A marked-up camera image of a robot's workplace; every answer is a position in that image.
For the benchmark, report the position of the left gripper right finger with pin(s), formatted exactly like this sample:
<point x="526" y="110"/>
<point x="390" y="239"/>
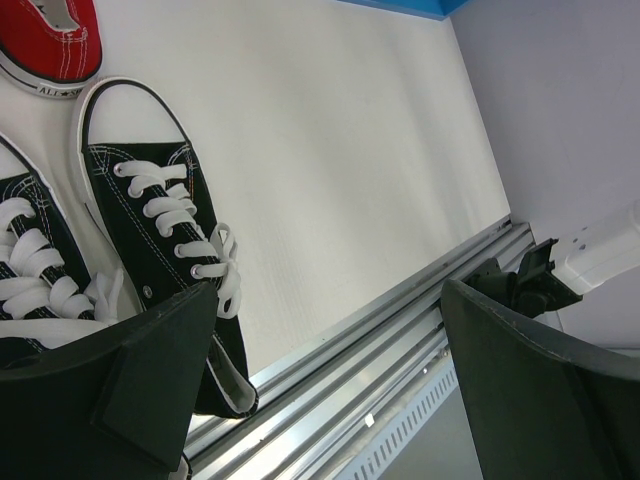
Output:
<point x="541" y="404"/>

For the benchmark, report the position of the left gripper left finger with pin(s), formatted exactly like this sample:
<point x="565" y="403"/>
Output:
<point x="116" y="404"/>

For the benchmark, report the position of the black sneaker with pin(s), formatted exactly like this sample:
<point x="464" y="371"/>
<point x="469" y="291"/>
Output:
<point x="48" y="297"/>
<point x="141" y="181"/>

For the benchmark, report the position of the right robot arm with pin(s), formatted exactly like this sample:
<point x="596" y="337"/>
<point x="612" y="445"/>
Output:
<point x="560" y="271"/>

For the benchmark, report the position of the right red sneaker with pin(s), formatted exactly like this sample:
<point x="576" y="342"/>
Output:
<point x="52" y="49"/>

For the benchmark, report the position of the slotted cable duct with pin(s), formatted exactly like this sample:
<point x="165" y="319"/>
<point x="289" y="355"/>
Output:
<point x="392" y="436"/>

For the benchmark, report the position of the aluminium mounting rail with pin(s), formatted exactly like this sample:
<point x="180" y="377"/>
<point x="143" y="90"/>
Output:
<point x="318" y="405"/>

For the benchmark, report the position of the blue shoe shelf frame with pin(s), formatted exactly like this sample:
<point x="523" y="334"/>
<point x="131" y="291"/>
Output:
<point x="430" y="9"/>

